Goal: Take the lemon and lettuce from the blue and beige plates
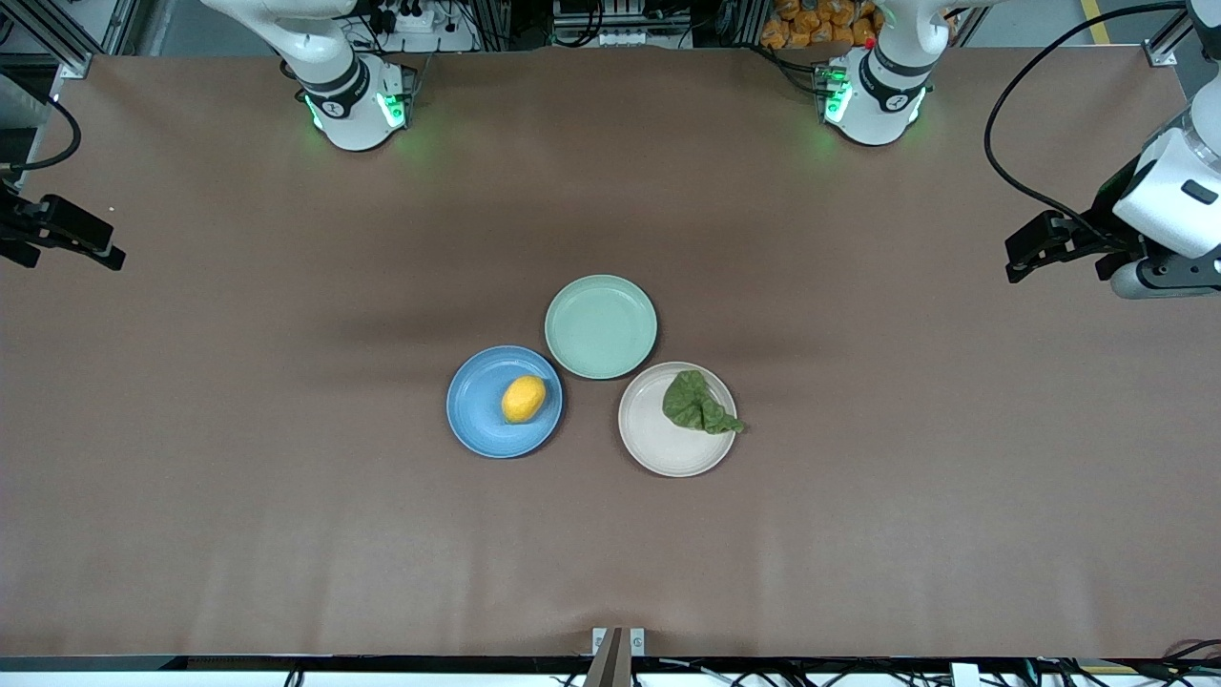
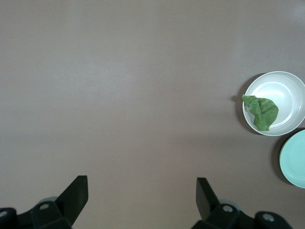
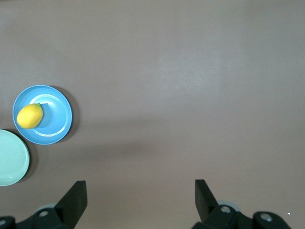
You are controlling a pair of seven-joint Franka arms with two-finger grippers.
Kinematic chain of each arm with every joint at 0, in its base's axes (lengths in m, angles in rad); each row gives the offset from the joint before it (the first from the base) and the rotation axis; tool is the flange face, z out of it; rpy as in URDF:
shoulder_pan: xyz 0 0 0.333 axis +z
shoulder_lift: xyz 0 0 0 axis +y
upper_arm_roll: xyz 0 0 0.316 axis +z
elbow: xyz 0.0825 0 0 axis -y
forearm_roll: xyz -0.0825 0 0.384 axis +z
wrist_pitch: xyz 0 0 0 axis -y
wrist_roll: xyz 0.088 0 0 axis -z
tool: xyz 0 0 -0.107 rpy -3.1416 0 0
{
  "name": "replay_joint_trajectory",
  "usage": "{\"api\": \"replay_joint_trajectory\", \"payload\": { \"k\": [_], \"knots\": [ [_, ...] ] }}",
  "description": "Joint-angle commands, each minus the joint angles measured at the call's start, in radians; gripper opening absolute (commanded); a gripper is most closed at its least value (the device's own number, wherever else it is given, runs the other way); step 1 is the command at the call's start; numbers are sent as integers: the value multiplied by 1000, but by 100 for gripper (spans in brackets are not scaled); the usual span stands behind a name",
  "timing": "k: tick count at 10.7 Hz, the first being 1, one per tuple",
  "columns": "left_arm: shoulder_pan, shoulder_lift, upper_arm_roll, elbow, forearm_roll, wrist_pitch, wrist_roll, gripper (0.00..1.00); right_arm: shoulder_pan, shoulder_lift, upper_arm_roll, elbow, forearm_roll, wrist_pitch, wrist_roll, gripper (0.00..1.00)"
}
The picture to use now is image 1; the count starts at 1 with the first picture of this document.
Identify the yellow lemon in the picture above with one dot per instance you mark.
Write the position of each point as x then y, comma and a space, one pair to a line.
524, 399

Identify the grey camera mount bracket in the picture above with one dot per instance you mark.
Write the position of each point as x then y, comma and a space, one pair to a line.
618, 654

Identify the beige plate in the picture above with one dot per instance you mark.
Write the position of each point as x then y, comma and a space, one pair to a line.
668, 439

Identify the blue plate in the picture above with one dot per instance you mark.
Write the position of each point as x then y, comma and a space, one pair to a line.
482, 410

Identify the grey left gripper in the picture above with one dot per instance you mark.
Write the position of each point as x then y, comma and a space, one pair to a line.
1107, 229

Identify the pile of orange fruit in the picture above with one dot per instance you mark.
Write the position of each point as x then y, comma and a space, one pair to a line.
811, 24

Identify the aluminium frame profile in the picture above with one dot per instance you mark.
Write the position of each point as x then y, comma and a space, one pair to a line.
1178, 33
57, 29

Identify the green lettuce leaf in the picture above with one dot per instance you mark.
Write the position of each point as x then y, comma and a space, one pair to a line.
694, 403

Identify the white power strip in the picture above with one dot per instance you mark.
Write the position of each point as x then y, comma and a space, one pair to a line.
410, 17

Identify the brown table cover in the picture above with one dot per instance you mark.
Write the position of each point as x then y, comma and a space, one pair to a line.
286, 429

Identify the green plate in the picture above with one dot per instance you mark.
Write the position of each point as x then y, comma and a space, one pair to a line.
601, 326

